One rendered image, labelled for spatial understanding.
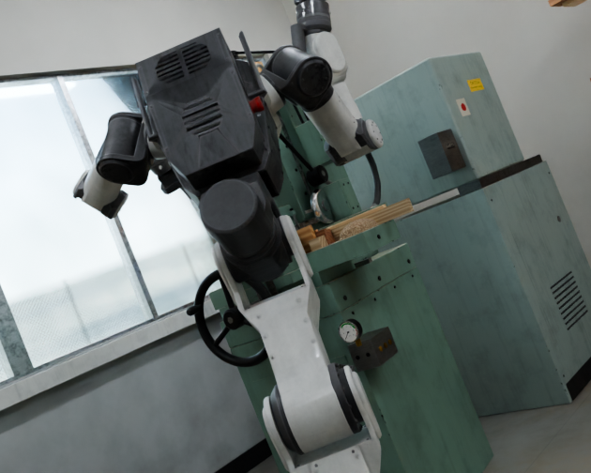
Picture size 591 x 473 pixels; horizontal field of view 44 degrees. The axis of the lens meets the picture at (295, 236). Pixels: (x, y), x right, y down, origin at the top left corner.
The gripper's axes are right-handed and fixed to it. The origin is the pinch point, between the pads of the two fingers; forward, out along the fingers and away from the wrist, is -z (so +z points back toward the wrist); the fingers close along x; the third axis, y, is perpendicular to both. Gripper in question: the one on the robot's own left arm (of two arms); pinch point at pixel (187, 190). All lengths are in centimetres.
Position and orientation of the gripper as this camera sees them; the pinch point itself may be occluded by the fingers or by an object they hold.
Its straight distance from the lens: 229.6
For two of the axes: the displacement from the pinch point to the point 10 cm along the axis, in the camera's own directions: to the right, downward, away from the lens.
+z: -4.9, -6.4, -5.9
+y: -1.4, -6.1, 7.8
